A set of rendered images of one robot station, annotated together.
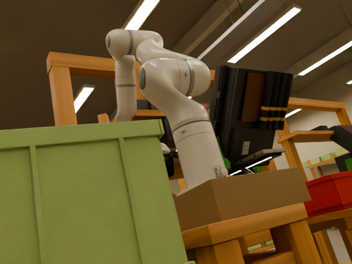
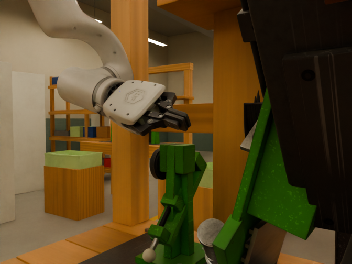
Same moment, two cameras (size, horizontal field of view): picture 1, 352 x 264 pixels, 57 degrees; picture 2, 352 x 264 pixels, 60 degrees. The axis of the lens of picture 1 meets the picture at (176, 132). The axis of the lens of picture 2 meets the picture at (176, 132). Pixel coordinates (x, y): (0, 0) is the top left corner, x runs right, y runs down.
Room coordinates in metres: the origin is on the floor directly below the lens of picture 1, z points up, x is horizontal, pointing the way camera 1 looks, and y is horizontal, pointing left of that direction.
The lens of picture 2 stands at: (1.37, -0.48, 1.23)
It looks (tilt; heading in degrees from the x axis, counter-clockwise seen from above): 2 degrees down; 72
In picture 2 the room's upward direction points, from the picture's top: straight up
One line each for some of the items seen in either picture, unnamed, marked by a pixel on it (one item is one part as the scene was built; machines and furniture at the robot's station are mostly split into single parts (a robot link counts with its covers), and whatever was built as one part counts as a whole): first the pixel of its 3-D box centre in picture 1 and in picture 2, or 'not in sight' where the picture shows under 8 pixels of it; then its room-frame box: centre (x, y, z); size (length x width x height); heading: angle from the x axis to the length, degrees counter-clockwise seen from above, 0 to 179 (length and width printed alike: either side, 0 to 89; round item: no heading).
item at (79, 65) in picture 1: (164, 73); not in sight; (1.96, -0.02, 1.89); 1.50 x 0.09 x 0.09; 126
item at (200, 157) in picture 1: (200, 158); not in sight; (0.90, -0.05, 1.03); 0.19 x 0.19 x 0.18
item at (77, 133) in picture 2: not in sight; (92, 123); (1.73, 6.33, 1.13); 2.48 x 0.54 x 2.27; 129
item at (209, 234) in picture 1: (220, 231); not in sight; (0.90, -0.05, 0.83); 0.32 x 0.32 x 0.04; 36
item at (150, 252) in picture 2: not in sight; (153, 246); (1.52, 0.13, 0.96); 0.06 x 0.03 x 0.06; 36
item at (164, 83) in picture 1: (172, 95); not in sight; (0.89, -0.02, 1.24); 0.19 x 0.12 x 0.24; 118
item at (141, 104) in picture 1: (140, 107); not in sight; (1.72, 0.17, 1.59); 0.15 x 0.07 x 0.07; 126
